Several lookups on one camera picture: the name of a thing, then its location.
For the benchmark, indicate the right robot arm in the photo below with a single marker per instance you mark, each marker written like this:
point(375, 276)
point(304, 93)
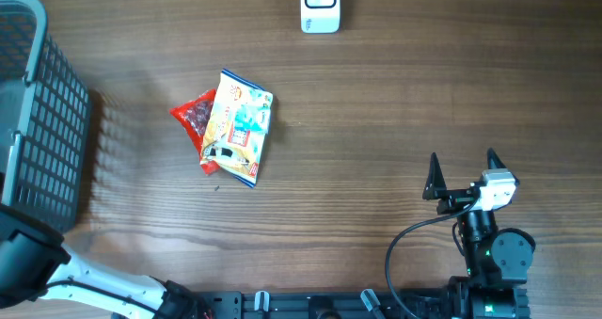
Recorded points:
point(497, 260)

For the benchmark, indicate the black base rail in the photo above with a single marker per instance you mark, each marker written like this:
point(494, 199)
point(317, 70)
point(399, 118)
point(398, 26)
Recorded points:
point(427, 303)

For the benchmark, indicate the yellow wet wipes pack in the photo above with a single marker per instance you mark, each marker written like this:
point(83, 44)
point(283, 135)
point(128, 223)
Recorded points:
point(235, 151)

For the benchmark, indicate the white barcode scanner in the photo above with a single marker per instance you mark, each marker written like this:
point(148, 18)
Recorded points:
point(320, 16)

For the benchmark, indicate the green tissue pack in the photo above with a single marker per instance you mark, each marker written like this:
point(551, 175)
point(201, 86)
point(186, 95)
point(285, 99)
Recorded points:
point(253, 118)

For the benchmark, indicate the grey plastic basket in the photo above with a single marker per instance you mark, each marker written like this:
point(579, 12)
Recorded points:
point(45, 117)

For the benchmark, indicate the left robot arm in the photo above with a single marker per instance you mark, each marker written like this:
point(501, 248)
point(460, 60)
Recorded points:
point(36, 263)

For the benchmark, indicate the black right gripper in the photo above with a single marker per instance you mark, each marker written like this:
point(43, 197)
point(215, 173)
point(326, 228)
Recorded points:
point(454, 199)

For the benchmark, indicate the red candy bag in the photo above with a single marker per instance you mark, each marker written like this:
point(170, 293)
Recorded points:
point(194, 117)

